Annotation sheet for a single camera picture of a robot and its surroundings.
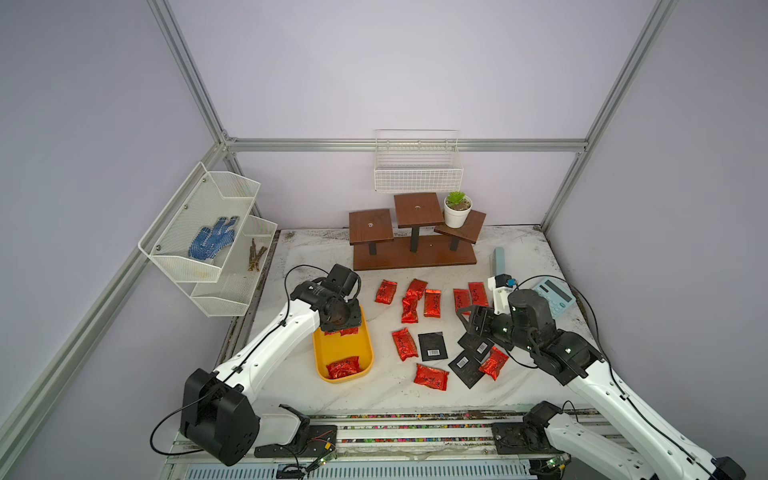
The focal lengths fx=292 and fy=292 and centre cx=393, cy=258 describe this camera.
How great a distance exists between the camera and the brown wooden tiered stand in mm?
975

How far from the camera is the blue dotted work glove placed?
2.46 feet

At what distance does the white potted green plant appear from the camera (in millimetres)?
951
